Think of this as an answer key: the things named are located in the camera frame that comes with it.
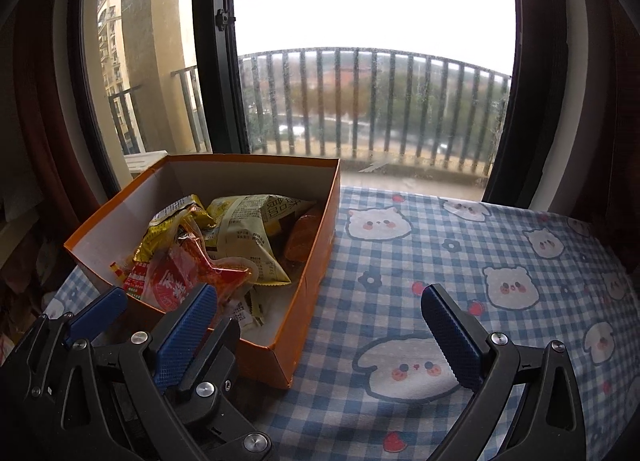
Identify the black window frame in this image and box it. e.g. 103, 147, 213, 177
67, 0, 571, 212

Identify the apartment building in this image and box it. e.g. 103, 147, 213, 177
97, 0, 143, 154

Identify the balcony railing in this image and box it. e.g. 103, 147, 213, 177
107, 47, 512, 176

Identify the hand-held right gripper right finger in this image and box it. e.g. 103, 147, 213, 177
421, 283, 587, 461

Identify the orange cardboard box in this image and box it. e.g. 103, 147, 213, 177
63, 153, 342, 389

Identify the clear packet red round label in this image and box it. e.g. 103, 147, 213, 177
140, 228, 258, 314

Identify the large yellow snack bag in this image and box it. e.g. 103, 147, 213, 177
206, 194, 318, 287

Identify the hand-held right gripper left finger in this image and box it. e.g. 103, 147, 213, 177
60, 282, 218, 461

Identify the small yellow snack packet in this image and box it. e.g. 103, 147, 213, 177
132, 195, 216, 262

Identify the beige balcony pillar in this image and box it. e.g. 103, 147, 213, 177
121, 0, 211, 154

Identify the orange snack packet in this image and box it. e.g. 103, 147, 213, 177
284, 205, 326, 262

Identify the red spicy strip packet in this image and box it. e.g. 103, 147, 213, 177
110, 261, 151, 299

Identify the blue checked bear cloth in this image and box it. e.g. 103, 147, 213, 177
42, 186, 636, 461

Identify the white green snack packet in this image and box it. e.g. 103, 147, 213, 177
230, 286, 268, 332

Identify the white slatted outdoor object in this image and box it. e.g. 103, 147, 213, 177
125, 151, 168, 176

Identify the brown curtain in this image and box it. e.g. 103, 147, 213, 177
565, 0, 640, 262
0, 0, 108, 252

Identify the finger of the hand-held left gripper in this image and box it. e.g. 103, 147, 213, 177
172, 318, 275, 461
5, 287, 128, 392

